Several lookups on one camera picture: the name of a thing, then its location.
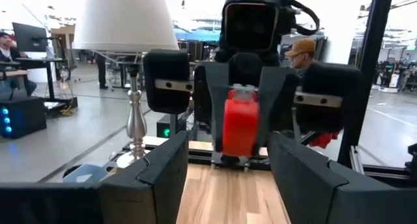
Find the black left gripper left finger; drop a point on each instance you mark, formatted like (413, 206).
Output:
(97, 204)

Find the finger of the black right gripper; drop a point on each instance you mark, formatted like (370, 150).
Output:
(216, 103)
(272, 103)

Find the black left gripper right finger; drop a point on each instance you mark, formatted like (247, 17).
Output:
(325, 198)

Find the red stapler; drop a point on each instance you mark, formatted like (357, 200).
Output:
(241, 129)

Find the black box green light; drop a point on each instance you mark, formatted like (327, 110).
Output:
(166, 126)

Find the red crumpled object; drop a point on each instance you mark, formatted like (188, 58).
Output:
(322, 140)

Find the person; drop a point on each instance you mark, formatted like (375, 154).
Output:
(101, 71)
(6, 54)
(301, 53)

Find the silver table lamp white shade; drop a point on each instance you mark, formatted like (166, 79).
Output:
(123, 22)

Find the black computer blue lights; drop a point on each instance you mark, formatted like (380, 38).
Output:
(23, 118)

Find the black desk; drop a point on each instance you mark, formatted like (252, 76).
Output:
(49, 80)

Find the black monitor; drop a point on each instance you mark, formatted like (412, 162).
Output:
(31, 38)

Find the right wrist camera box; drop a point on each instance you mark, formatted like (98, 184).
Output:
(251, 25)

